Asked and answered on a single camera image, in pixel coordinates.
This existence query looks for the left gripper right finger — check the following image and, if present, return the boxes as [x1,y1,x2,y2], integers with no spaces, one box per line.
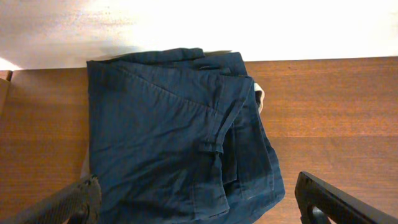
[295,171,397,224]

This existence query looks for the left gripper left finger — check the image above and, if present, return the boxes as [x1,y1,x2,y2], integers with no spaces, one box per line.
[1,175,101,224]

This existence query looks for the navy blue shorts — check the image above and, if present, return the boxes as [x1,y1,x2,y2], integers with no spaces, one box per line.
[87,49,285,223]

